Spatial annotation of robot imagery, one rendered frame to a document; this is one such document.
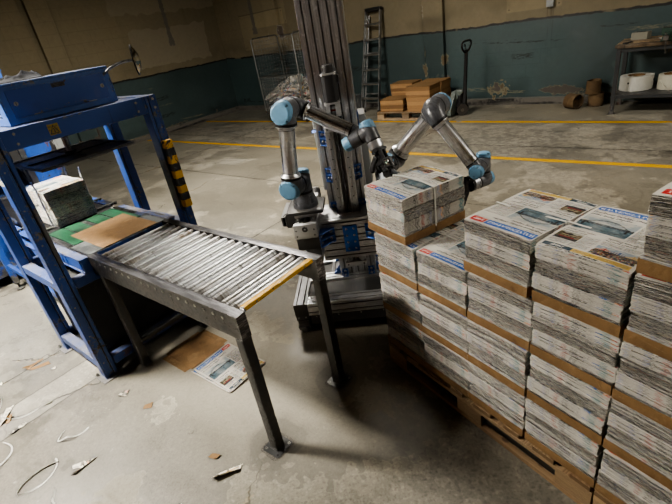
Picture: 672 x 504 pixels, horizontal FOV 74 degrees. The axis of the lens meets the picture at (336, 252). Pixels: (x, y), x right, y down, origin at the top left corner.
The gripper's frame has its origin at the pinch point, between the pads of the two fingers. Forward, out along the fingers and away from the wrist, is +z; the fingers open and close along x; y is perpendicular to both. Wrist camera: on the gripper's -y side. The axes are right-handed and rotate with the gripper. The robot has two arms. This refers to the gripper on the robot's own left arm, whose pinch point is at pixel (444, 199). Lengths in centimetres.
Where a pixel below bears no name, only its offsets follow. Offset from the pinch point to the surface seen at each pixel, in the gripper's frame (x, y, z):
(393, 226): 13.2, 5.1, 44.2
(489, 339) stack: 67, -29, 43
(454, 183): 21.8, 18.2, 13.8
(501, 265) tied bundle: 72, 7, 42
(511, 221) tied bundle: 69, 21, 34
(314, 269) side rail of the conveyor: -7, -11, 78
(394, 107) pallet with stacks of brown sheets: -495, -63, -358
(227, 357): -72, -84, 121
